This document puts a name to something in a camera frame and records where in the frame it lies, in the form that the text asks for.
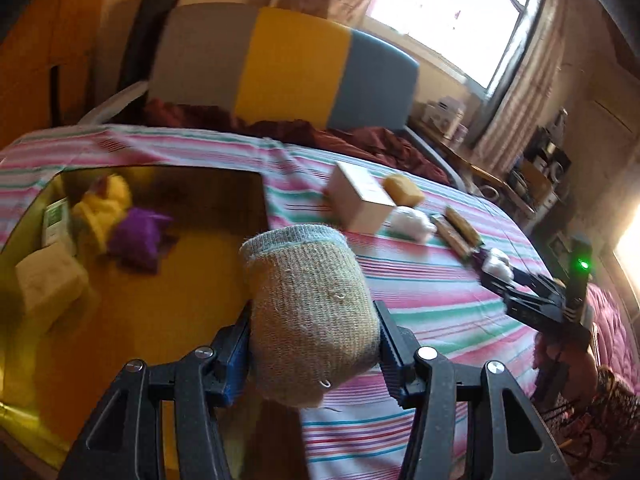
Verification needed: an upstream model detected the cream cardboard box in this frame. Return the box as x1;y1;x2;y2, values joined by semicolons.
325;161;398;235

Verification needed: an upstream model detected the wooden ledge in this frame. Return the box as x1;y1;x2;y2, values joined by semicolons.
415;120;536;216

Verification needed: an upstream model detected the purple cloth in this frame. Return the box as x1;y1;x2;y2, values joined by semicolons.
107;207;173;271

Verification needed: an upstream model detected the grey yellow blue sofa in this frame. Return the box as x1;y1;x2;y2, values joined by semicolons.
80;4;468;191

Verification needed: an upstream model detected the person's right forearm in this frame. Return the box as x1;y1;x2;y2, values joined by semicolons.
550;365;640;466

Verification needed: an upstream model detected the beige green sock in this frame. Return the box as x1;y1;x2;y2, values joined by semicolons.
239;225;383;411

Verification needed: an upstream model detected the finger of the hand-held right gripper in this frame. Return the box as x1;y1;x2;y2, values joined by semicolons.
507;266;566;302
480;271;547;332

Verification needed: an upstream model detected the maroon cloth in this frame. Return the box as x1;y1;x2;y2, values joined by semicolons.
142;99;451;186

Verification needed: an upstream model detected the pink quilted blanket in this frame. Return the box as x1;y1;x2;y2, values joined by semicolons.
585;285;640;361

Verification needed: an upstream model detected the small green white box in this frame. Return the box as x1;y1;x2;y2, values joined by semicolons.
41;197;76;251

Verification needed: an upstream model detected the beige sponge block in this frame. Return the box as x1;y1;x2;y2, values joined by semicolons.
15;246;90;318

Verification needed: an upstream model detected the white and purple sock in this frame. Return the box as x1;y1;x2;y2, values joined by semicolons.
472;247;513;281

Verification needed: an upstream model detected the striped beige curtain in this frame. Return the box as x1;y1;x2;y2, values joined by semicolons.
470;0;571;161

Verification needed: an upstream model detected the white printed box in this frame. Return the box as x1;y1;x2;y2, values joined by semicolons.
425;96;468;141

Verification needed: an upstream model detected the window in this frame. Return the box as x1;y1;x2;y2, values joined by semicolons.
365;0;546;96

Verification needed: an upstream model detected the yellow sponge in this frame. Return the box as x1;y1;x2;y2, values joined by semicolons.
382;174;426;208

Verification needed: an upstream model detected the white fluffy sock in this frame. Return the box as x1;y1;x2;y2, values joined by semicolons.
387;207;438;242

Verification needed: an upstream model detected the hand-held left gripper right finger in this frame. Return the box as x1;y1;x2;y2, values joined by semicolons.
372;300;571;480

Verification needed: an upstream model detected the gold brown bar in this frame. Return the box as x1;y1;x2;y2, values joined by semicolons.
431;206;485;263

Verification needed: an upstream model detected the black rolled mat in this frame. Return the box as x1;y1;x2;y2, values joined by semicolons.
117;0;178;91

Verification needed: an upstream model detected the wooden wardrobe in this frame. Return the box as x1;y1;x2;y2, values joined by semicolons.
0;0;116;153

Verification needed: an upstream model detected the gold metal tin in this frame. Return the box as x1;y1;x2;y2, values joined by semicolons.
0;166;271;480

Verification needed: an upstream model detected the striped tablecloth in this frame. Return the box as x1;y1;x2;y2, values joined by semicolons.
0;122;566;480

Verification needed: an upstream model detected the cluttered shelf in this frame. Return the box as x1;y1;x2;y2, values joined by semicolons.
505;110;576;221

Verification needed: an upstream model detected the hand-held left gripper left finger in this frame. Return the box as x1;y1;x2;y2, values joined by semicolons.
59;305;253;480

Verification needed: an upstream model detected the person's right hand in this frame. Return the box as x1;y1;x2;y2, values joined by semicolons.
554;347;601;402

